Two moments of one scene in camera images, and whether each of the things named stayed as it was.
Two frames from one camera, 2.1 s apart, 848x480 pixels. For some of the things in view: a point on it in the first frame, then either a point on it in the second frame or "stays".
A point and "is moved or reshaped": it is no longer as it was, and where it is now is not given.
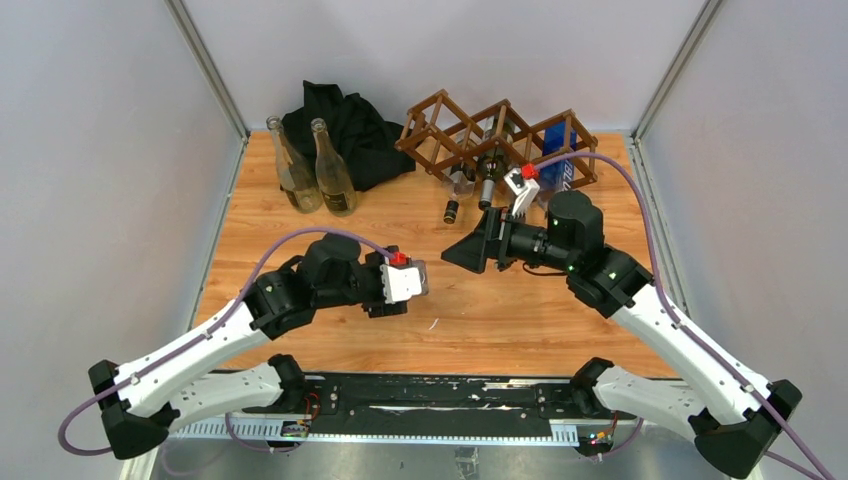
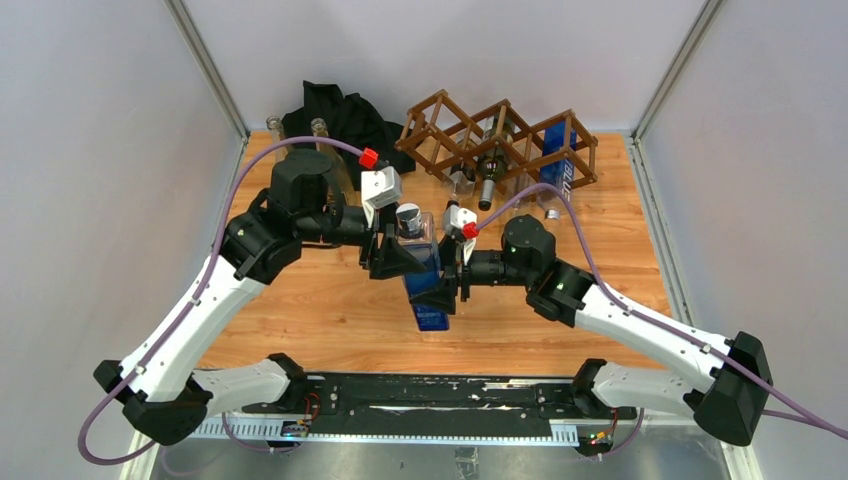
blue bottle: (557, 174) stays
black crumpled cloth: (366, 138) stays
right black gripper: (490, 240) to (456, 273)
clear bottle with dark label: (335, 182) stays
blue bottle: (424, 276) is moved or reshaped
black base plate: (437, 400) stays
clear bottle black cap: (459, 188) to (460, 174)
